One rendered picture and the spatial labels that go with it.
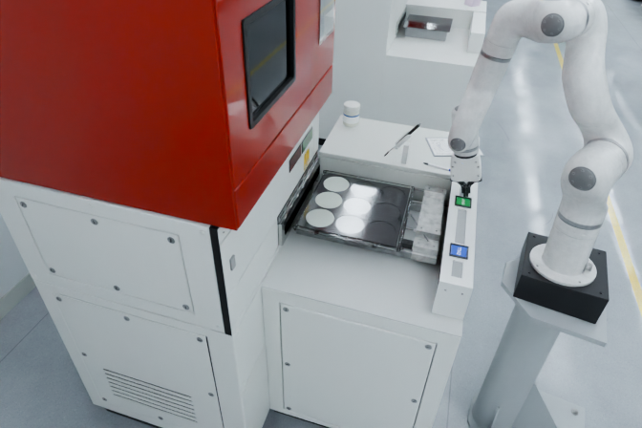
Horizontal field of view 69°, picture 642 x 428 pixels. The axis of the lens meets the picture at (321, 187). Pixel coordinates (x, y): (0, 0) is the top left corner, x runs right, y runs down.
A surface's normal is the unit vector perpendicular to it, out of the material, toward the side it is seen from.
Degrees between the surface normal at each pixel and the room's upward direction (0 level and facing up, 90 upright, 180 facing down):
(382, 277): 0
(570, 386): 0
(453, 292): 90
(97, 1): 90
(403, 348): 90
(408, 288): 0
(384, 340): 90
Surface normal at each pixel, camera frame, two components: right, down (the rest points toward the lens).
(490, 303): 0.03, -0.81
